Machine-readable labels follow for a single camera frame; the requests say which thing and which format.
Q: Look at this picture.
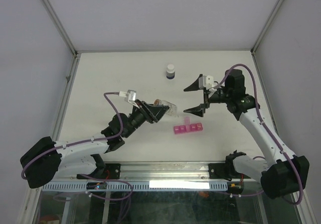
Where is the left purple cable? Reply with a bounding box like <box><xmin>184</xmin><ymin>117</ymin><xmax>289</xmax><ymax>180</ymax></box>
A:
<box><xmin>21</xmin><ymin>90</ymin><xmax>136</xmax><ymax>204</ymax></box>

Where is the aluminium mounting rail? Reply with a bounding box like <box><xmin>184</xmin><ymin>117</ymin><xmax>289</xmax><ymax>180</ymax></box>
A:
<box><xmin>53</xmin><ymin>161</ymin><xmax>249</xmax><ymax>181</ymax></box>

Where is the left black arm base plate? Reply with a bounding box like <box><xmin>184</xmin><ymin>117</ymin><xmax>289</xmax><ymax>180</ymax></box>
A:
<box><xmin>76</xmin><ymin>163</ymin><xmax>121</xmax><ymax>179</ymax></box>

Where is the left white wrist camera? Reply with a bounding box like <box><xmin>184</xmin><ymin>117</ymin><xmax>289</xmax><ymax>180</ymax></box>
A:
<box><xmin>118</xmin><ymin>89</ymin><xmax>138</xmax><ymax>107</ymax></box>

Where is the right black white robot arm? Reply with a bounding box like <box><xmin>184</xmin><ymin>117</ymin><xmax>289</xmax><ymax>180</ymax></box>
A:
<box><xmin>184</xmin><ymin>69</ymin><xmax>309</xmax><ymax>204</ymax></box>

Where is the right aluminium frame post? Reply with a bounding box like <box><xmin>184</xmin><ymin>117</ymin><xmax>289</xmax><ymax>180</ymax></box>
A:
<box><xmin>250</xmin><ymin>0</ymin><xmax>285</xmax><ymax>55</ymax></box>

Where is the grey slotted cable duct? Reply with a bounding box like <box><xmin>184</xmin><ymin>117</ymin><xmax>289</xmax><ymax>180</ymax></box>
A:
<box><xmin>42</xmin><ymin>180</ymin><xmax>228</xmax><ymax>192</ymax></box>

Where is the pink pill organizer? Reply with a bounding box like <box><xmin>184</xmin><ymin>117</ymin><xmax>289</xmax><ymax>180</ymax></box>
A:
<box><xmin>173</xmin><ymin>117</ymin><xmax>204</xmax><ymax>135</ymax></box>

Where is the clear pill bottle orange cap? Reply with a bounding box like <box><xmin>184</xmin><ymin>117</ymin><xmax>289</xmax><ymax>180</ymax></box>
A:
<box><xmin>153</xmin><ymin>99</ymin><xmax>178</xmax><ymax>116</ymax></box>

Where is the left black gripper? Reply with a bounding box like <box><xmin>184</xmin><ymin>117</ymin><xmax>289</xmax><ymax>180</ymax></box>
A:
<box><xmin>123</xmin><ymin>99</ymin><xmax>169</xmax><ymax>138</ymax></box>

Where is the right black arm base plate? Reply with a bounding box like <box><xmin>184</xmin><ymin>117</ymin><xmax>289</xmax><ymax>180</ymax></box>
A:
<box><xmin>208</xmin><ymin>162</ymin><xmax>241</xmax><ymax>181</ymax></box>

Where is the left aluminium frame post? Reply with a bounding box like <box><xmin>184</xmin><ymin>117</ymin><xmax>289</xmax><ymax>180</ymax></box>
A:
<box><xmin>40</xmin><ymin>0</ymin><xmax>78</xmax><ymax>58</ymax></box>

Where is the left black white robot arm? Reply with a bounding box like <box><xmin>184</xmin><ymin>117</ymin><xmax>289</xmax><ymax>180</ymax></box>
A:
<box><xmin>20</xmin><ymin>100</ymin><xmax>170</xmax><ymax>189</ymax></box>

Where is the white capped blue bottle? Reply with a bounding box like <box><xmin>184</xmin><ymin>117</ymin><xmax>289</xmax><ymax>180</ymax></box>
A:
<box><xmin>166</xmin><ymin>64</ymin><xmax>175</xmax><ymax>79</ymax></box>

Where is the aluminium frame post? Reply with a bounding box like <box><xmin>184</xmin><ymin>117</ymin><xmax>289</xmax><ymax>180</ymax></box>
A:
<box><xmin>250</xmin><ymin>0</ymin><xmax>285</xmax><ymax>55</ymax></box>
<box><xmin>40</xmin><ymin>0</ymin><xmax>78</xmax><ymax>58</ymax></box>

